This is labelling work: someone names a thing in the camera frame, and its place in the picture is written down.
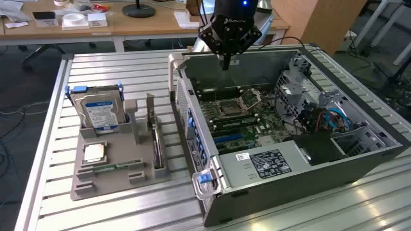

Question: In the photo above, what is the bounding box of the black stand base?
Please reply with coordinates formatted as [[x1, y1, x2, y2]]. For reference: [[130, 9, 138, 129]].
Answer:
[[372, 61, 411, 106]]

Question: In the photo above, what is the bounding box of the dark RAM stick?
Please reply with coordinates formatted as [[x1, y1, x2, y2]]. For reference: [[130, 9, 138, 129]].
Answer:
[[212, 116, 260, 128]]

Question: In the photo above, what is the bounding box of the beige plastic case handle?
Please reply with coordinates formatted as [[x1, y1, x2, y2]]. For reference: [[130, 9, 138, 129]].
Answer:
[[167, 53, 188, 94]]

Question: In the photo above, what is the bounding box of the black chair base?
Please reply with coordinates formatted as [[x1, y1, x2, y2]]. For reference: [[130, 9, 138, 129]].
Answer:
[[17, 42, 97, 72]]

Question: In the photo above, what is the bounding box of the silver disk bay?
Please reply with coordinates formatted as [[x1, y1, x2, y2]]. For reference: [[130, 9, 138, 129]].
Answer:
[[329, 124, 389, 157]]

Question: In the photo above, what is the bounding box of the thin black cable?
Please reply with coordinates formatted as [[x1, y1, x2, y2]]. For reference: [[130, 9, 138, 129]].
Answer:
[[261, 36, 310, 50]]

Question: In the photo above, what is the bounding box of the flat white box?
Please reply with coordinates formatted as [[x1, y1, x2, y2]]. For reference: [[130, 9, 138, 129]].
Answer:
[[59, 18, 90, 31]]

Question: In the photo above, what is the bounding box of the blue floor cable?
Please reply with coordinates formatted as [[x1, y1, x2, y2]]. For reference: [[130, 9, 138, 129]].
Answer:
[[0, 113, 25, 206]]

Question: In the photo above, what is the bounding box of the white desk frame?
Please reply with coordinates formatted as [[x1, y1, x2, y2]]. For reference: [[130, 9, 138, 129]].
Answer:
[[350, 0, 411, 65]]

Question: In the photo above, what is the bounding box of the black graphics card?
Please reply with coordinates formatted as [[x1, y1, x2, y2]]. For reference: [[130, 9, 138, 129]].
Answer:
[[145, 93, 165, 169]]

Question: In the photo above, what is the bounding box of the clear plastic case handle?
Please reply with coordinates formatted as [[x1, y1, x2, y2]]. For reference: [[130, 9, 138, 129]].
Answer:
[[190, 168, 222, 201]]

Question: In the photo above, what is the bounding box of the white tape roll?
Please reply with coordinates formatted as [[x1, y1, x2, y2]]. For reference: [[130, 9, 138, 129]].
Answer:
[[62, 13, 85, 25]]

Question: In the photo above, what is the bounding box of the green RAM stick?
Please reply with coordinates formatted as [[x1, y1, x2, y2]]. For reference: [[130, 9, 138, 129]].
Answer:
[[91, 161, 142, 172]]

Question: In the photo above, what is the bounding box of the brown cardboard box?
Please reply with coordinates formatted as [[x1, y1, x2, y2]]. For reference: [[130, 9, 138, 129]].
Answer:
[[185, 0, 205, 16]]

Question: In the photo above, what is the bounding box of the white floor cable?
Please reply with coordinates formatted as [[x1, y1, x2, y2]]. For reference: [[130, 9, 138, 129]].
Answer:
[[0, 101, 49, 116]]

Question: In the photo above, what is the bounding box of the silver drive cage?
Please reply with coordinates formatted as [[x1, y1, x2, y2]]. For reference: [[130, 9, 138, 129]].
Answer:
[[273, 51, 322, 116]]

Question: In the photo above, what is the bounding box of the CPU socket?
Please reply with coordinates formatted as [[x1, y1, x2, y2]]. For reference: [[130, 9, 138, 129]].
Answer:
[[217, 99, 245, 116]]

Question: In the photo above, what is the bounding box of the metal socket cover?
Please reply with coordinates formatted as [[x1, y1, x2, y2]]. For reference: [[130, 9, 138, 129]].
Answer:
[[238, 88, 261, 111]]

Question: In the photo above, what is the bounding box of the white paper stack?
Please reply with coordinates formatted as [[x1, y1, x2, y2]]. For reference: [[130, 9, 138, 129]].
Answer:
[[173, 11, 202, 30]]

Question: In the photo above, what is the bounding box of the wooden desk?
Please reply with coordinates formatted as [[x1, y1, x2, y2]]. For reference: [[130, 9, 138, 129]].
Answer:
[[0, 0, 290, 52]]

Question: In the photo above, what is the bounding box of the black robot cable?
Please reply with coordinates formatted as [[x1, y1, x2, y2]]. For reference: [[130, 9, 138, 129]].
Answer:
[[197, 0, 208, 27]]

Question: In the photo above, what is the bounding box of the blue expansion slot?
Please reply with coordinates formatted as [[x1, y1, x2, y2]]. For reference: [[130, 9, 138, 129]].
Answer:
[[213, 133, 244, 143]]

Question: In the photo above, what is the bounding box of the grey parts rack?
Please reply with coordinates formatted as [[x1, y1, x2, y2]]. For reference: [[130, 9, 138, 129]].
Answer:
[[69, 99, 170, 202]]

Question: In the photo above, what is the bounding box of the blue wire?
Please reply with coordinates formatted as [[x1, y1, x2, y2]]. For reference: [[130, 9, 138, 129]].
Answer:
[[321, 107, 352, 134]]

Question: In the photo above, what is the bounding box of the green motherboard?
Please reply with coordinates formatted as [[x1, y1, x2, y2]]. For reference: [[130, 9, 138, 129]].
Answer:
[[192, 81, 297, 156]]

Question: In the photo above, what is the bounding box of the silver CPU chip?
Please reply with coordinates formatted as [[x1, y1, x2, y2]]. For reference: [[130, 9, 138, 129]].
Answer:
[[82, 143, 106, 164]]

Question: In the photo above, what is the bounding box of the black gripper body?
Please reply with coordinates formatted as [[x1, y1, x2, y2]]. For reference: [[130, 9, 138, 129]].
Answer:
[[209, 0, 258, 56]]

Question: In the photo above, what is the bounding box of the white box with label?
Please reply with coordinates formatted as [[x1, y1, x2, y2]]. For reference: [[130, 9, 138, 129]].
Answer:
[[86, 13, 107, 28]]

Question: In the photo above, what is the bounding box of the black wire bundle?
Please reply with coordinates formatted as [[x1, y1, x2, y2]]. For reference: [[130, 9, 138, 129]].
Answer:
[[294, 107, 321, 135]]

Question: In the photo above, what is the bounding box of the grey power supply unit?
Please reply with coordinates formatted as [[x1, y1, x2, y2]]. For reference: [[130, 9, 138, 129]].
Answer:
[[217, 141, 314, 189]]

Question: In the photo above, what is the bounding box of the hard disk with blue bracket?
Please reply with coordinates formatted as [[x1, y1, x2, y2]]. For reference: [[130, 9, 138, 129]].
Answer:
[[65, 81, 126, 135]]

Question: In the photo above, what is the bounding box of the white paper label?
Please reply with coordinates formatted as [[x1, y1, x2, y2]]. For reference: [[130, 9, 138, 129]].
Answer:
[[2, 21, 29, 29]]

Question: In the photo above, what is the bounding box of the dark grey PC case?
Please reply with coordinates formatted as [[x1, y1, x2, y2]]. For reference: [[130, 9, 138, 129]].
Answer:
[[167, 43, 404, 228]]

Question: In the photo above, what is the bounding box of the white box black top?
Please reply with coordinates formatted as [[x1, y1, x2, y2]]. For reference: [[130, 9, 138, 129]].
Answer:
[[31, 11, 59, 27]]

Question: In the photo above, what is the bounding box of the wooden cabinet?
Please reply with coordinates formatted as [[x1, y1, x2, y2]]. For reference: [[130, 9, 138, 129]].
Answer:
[[270, 0, 368, 56]]

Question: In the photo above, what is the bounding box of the clear plastic bag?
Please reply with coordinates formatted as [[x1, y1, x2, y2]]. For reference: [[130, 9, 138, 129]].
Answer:
[[0, 1, 31, 22]]

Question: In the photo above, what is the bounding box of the black round lamp base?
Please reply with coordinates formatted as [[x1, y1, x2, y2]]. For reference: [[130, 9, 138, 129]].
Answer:
[[121, 0, 157, 18]]

